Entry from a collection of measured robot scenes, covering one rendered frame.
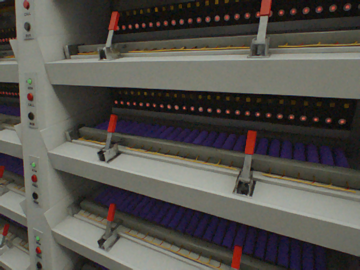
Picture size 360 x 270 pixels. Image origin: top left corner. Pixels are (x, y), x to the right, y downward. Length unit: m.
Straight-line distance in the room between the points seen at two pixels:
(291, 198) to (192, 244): 0.22
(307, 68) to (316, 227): 0.20
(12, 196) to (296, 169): 0.75
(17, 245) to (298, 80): 0.90
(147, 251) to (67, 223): 0.22
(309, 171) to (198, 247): 0.25
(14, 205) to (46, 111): 0.33
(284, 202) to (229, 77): 0.19
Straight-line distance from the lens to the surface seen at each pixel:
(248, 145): 0.34
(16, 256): 0.92
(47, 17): 0.59
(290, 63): 0.31
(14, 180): 0.88
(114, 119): 0.46
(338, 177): 0.39
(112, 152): 0.46
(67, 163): 0.54
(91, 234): 0.59
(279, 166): 0.39
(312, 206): 0.35
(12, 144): 0.70
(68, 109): 0.60
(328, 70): 0.32
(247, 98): 0.47
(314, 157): 0.42
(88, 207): 0.62
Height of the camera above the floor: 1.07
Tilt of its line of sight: 10 degrees down
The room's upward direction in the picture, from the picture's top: 4 degrees clockwise
